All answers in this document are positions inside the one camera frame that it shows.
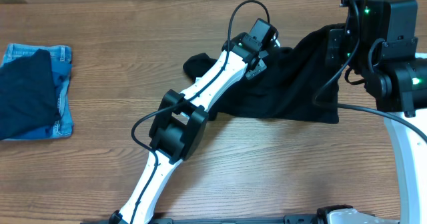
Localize black t-shirt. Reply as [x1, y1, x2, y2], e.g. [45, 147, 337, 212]
[182, 23, 348, 125]

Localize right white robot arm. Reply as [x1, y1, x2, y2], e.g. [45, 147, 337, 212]
[326, 0, 426, 223]

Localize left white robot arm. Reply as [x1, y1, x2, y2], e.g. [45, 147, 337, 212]
[108, 31, 280, 224]

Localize folded blue denim jeans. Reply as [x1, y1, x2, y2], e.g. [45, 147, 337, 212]
[1, 43, 74, 141]

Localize folded navy blue garment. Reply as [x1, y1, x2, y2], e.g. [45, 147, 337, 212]
[1, 49, 60, 140]

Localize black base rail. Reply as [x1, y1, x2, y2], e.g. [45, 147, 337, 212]
[79, 213, 321, 224]

